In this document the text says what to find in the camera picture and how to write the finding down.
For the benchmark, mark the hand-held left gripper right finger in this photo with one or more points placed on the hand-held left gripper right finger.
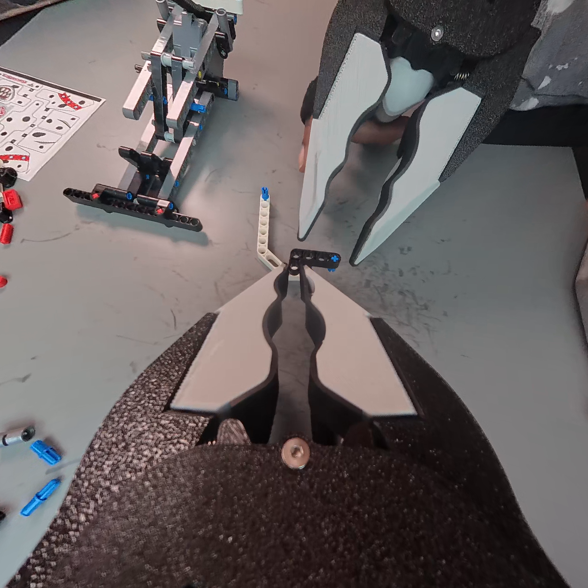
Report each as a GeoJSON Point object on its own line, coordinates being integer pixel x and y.
{"type": "Point", "coordinates": [363, 363]}

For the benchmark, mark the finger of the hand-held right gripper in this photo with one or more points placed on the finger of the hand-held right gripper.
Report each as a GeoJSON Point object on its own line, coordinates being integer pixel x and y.
{"type": "Point", "coordinates": [344, 101]}
{"type": "Point", "coordinates": [436, 147]}

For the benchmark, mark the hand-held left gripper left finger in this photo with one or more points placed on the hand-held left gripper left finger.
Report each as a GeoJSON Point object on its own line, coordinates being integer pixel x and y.
{"type": "Point", "coordinates": [225, 363]}

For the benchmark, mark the black angled toy beam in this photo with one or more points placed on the black angled toy beam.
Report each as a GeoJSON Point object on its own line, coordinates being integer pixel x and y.
{"type": "Point", "coordinates": [312, 258]}

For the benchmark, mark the white angled toy beam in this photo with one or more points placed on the white angled toy beam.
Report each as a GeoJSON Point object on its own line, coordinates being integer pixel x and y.
{"type": "Point", "coordinates": [264, 229]}

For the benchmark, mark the grey black toy truck chassis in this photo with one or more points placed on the grey black toy truck chassis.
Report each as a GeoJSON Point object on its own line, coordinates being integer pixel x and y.
{"type": "Point", "coordinates": [183, 115]}

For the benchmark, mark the person's right forearm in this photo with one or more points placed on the person's right forearm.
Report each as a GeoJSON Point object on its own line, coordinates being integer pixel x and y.
{"type": "Point", "coordinates": [551, 46]}

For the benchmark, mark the grey desk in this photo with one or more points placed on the grey desk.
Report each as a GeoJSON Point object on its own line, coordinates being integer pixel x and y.
{"type": "Point", "coordinates": [459, 275]}

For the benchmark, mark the grey connector pin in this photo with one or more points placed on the grey connector pin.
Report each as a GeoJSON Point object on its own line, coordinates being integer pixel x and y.
{"type": "Point", "coordinates": [18, 435]}

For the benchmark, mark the pile of red white pieces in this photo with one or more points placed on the pile of red white pieces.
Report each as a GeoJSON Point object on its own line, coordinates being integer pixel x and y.
{"type": "Point", "coordinates": [7, 202]}

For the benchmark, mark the white sticker sheet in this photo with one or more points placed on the white sticker sheet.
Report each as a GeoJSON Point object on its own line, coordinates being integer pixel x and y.
{"type": "Point", "coordinates": [41, 119]}

